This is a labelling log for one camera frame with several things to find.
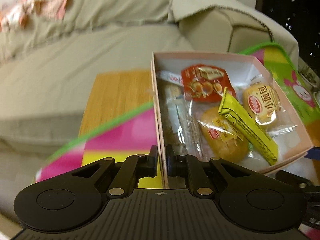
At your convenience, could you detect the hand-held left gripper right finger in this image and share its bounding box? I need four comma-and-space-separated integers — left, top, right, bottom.
166, 144, 251, 201

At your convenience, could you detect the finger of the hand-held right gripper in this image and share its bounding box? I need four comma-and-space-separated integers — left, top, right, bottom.
275, 169, 320, 196
305, 147, 320, 160

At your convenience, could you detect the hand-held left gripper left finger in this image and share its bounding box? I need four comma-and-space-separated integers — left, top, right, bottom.
71, 145, 159, 201

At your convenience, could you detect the clear long snack packet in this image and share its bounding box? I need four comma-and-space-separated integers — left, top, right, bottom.
162, 83, 203, 161

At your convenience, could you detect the yellow snack packet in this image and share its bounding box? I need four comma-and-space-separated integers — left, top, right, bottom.
218, 87, 279, 166

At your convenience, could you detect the bun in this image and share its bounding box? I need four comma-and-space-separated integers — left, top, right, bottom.
241, 81, 298, 136
197, 106, 249, 163

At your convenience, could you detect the red and white packet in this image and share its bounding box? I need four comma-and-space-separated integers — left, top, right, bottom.
157, 70, 184, 87

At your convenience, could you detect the red snack packet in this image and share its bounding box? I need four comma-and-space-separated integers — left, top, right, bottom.
180, 64, 237, 103

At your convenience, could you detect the cardboard box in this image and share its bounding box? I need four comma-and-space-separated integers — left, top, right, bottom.
150, 51, 313, 189

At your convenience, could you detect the colourful cartoon play mat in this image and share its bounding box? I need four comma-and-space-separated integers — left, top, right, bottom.
32, 42, 320, 240

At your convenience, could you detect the beige sofa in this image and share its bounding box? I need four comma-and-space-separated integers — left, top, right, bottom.
0, 0, 299, 155

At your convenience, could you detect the floral clothing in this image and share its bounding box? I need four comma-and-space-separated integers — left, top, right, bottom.
0, 0, 86, 32

